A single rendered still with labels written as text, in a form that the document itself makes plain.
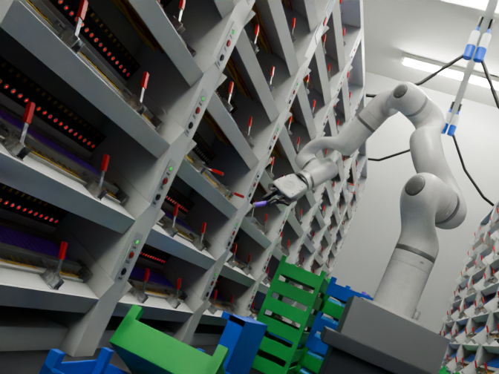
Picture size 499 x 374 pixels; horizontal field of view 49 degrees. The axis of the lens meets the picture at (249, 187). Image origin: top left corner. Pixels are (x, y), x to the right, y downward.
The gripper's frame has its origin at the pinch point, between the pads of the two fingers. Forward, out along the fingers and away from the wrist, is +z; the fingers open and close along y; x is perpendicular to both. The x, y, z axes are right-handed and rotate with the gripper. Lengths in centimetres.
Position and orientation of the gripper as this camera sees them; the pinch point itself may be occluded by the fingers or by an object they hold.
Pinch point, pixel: (268, 199)
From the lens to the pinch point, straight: 199.8
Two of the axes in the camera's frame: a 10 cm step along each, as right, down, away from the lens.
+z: -8.0, 4.1, -4.4
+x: -0.6, 6.7, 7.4
